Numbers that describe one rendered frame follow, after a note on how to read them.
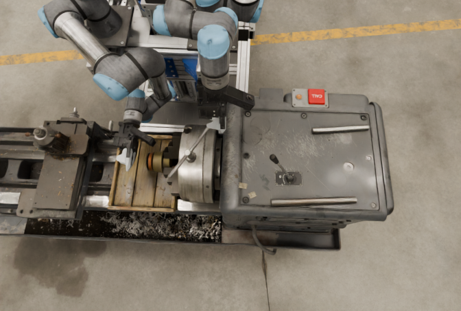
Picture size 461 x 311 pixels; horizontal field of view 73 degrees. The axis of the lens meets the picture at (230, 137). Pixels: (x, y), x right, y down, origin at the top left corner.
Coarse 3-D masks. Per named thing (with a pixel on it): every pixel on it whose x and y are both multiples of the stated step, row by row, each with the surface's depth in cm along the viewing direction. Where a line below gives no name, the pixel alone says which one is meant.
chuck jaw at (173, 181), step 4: (164, 168) 125; (168, 168) 125; (172, 168) 125; (164, 172) 125; (168, 172) 125; (176, 172) 124; (168, 176) 124; (172, 176) 124; (176, 176) 124; (168, 180) 123; (172, 180) 123; (176, 180) 123; (172, 184) 122; (176, 184) 122; (172, 188) 121; (176, 188) 121; (172, 192) 121; (176, 192) 121
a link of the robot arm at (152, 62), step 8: (136, 48) 108; (144, 48) 109; (136, 56) 106; (144, 56) 107; (152, 56) 109; (160, 56) 113; (144, 64) 107; (152, 64) 109; (160, 64) 113; (152, 72) 110; (160, 72) 116; (152, 80) 124; (160, 80) 125; (152, 88) 133; (160, 88) 132; (168, 88) 140; (152, 96) 146; (160, 96) 141; (168, 96) 146; (160, 104) 147
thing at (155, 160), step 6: (150, 156) 126; (156, 156) 125; (162, 156) 125; (150, 162) 125; (156, 162) 125; (162, 162) 125; (168, 162) 126; (150, 168) 126; (156, 168) 125; (162, 168) 126
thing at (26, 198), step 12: (96, 132) 155; (36, 144) 151; (96, 144) 154; (84, 168) 144; (84, 180) 145; (24, 192) 144; (84, 192) 145; (24, 204) 142; (84, 204) 144; (24, 216) 140; (36, 216) 138; (48, 216) 137; (60, 216) 137; (72, 216) 137
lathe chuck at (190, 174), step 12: (192, 132) 119; (180, 144) 115; (192, 144) 115; (180, 156) 113; (180, 168) 113; (192, 168) 113; (180, 180) 114; (192, 180) 113; (180, 192) 116; (192, 192) 116
